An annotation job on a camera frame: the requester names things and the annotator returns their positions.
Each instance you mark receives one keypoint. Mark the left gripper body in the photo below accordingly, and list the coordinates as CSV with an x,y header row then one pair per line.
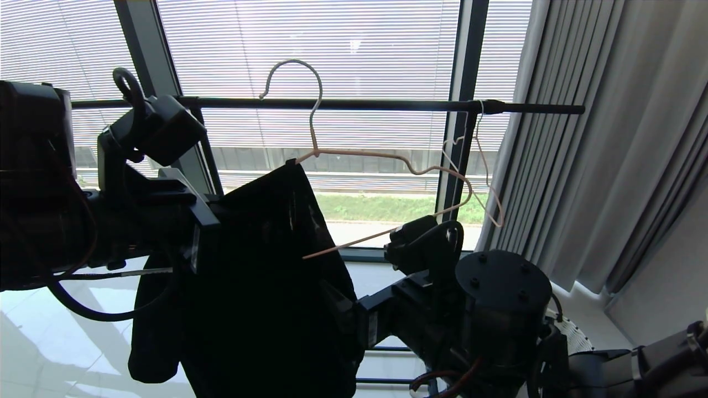
x,y
155,226

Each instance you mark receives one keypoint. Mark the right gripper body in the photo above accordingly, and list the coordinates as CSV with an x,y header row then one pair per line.
x,y
415,315

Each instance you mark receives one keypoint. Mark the black garment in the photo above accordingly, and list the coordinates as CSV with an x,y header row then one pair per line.
x,y
260,287

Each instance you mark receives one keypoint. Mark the pink clothes hanger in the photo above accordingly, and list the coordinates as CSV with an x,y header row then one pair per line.
x,y
500,213
381,155

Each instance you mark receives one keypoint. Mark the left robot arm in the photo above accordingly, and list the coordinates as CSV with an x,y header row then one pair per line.
x,y
33,166

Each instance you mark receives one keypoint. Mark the white laundry basket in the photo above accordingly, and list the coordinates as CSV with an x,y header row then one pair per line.
x,y
575,337

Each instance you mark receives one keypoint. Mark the black clothes rack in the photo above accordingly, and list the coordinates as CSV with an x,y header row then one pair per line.
x,y
387,104

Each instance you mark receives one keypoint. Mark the grey curtain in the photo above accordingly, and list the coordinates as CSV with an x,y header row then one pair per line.
x,y
608,138

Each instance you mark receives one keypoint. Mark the window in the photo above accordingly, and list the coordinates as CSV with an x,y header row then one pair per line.
x,y
359,44

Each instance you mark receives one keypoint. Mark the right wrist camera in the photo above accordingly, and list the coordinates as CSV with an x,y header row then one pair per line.
x,y
420,243

